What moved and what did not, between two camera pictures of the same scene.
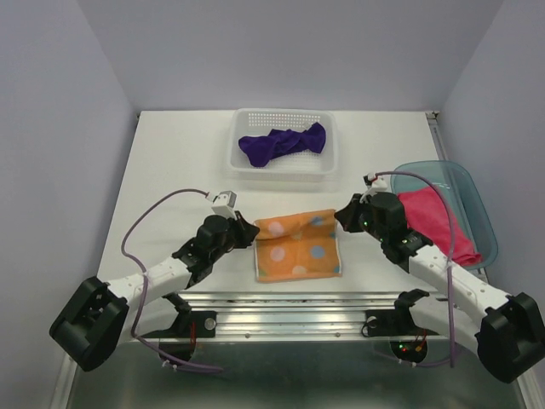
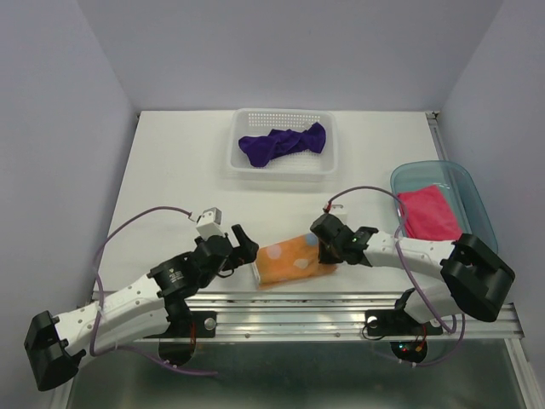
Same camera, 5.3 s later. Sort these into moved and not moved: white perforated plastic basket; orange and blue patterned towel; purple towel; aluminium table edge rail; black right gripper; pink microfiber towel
Moved: orange and blue patterned towel; black right gripper
Not moved: purple towel; white perforated plastic basket; aluminium table edge rail; pink microfiber towel
